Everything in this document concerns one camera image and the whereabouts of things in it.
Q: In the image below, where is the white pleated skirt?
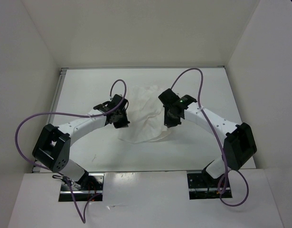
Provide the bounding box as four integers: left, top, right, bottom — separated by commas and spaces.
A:
118, 85, 171, 144

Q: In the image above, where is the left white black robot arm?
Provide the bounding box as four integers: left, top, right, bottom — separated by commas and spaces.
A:
32, 95, 130, 190

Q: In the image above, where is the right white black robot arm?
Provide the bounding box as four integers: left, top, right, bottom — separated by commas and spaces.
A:
158, 88, 257, 187

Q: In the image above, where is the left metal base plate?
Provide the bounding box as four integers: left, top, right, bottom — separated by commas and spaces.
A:
58, 173, 104, 202

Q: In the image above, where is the metal base plate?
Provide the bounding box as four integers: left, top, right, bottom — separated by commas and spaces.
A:
58, 173, 104, 202
187, 171, 220, 200

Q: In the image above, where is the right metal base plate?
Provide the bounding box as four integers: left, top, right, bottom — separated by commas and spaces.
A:
187, 171, 220, 200

